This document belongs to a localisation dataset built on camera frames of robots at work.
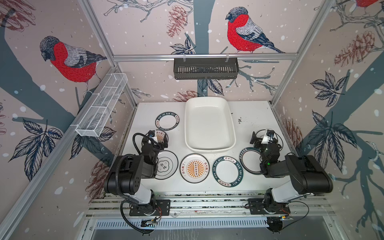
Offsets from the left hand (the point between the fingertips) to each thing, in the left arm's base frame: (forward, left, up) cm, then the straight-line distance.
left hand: (157, 133), depth 89 cm
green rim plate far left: (+20, -2, -13) cm, 24 cm away
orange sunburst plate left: (+6, +1, -11) cm, 13 cm away
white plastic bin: (+14, -34, -11) cm, 38 cm away
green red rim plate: (-13, -57, -11) cm, 59 cm away
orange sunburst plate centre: (-17, -23, -12) cm, 31 cm away
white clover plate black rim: (-15, -7, -12) cm, 20 cm away
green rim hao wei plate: (-18, -43, -14) cm, 49 cm away
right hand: (-1, -64, 0) cm, 64 cm away
